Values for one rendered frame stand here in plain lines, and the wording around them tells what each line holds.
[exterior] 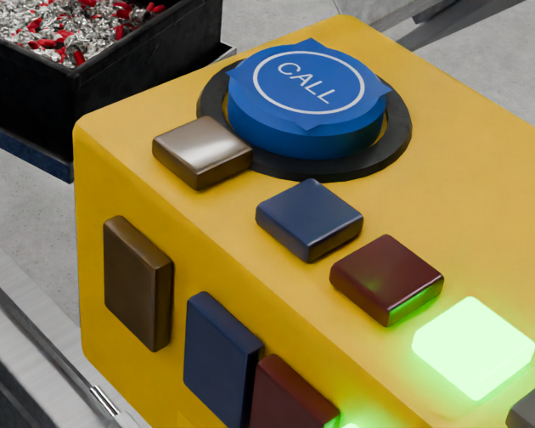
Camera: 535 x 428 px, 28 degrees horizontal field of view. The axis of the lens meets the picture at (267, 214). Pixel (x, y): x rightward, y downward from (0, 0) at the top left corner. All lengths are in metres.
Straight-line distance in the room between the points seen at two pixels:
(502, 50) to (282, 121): 2.23
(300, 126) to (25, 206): 1.66
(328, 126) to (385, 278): 0.05
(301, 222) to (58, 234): 1.62
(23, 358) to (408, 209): 0.28
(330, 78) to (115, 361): 0.10
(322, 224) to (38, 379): 0.27
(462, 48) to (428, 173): 2.20
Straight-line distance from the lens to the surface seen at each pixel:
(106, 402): 0.47
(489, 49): 2.48
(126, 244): 0.26
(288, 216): 0.23
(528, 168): 0.27
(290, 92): 0.26
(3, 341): 0.50
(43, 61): 0.65
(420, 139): 0.27
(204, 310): 0.24
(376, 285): 0.22
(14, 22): 0.76
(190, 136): 0.25
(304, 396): 0.23
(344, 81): 0.27
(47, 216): 1.88
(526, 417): 0.21
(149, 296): 0.26
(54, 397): 0.48
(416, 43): 0.76
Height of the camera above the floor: 1.23
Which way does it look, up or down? 40 degrees down
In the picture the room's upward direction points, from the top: 6 degrees clockwise
